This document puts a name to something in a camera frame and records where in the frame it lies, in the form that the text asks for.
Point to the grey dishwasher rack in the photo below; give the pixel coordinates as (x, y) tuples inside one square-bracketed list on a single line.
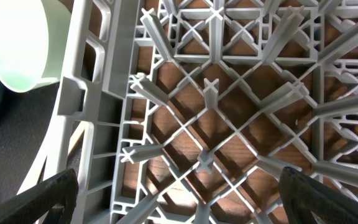
[(103, 101)]

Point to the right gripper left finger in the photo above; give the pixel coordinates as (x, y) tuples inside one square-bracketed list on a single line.
[(54, 199)]

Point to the wooden chopstick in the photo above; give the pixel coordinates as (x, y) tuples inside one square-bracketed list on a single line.
[(75, 137)]

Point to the mint green bowl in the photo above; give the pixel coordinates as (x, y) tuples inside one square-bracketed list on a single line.
[(33, 38)]

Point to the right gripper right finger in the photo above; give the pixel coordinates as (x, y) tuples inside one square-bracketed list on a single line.
[(304, 199)]

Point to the black round tray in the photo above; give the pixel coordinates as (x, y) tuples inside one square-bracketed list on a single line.
[(24, 120)]

